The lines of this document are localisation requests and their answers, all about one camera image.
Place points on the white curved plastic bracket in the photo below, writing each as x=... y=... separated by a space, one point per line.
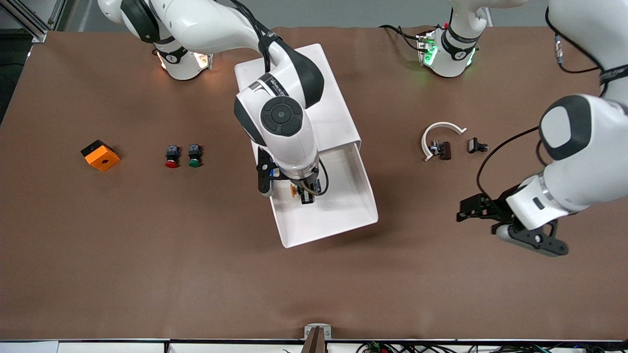
x=431 y=131

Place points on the white drawer cabinet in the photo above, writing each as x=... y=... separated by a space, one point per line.
x=333 y=108

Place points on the brown pointed post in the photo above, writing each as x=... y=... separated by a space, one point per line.
x=314 y=344

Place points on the grey metal edge bracket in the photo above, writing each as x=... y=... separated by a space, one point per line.
x=309 y=333

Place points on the green push button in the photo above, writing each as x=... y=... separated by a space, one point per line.
x=195 y=158

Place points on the yellow push button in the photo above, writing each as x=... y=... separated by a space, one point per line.
x=293 y=191

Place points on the small silver metal part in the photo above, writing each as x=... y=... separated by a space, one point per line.
x=433 y=147

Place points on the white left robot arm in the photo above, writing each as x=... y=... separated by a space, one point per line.
x=579 y=162

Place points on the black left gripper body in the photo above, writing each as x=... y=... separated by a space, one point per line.
x=496 y=208

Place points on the red push button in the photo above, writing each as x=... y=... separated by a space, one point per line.
x=171 y=158

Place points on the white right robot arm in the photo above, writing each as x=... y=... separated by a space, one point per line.
x=284 y=137

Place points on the small black clip part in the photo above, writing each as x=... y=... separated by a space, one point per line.
x=475 y=145

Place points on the orange button box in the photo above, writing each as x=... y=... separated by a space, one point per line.
x=100 y=158

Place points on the dark brown small block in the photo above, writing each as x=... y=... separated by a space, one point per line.
x=445 y=150

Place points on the brown table mat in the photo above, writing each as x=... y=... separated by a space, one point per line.
x=196 y=269

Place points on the aluminium frame profile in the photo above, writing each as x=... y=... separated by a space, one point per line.
x=37 y=34

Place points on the white plastic drawer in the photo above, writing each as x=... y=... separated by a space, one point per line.
x=343 y=211

